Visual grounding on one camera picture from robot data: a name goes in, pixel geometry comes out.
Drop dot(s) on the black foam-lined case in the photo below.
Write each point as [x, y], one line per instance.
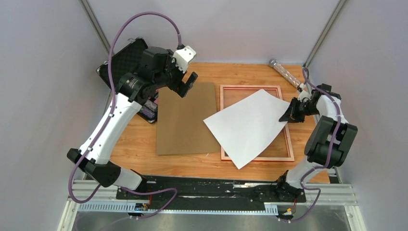
[127, 61]

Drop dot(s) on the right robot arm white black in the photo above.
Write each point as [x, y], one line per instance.
[328, 144]

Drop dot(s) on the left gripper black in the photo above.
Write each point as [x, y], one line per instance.
[180, 86]

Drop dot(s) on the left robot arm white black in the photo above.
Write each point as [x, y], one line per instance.
[157, 68]

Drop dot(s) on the aluminium frame rail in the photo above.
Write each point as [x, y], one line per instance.
[320, 201]

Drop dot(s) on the glitter-filled clear tube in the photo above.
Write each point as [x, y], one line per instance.
[286, 74]

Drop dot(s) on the pink wooden picture frame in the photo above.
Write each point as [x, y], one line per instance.
[281, 149]

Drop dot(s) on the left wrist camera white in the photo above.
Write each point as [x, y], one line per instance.
[184, 57]

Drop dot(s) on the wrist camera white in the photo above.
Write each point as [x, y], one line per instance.
[184, 57]
[304, 94]

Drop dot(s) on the brown backing board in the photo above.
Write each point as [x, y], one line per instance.
[180, 125]

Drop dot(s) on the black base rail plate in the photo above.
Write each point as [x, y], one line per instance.
[223, 195]

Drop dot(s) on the seascape photo print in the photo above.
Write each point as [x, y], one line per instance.
[245, 129]

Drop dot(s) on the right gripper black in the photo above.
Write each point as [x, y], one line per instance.
[291, 115]

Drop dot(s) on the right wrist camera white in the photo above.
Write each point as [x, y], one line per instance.
[304, 94]

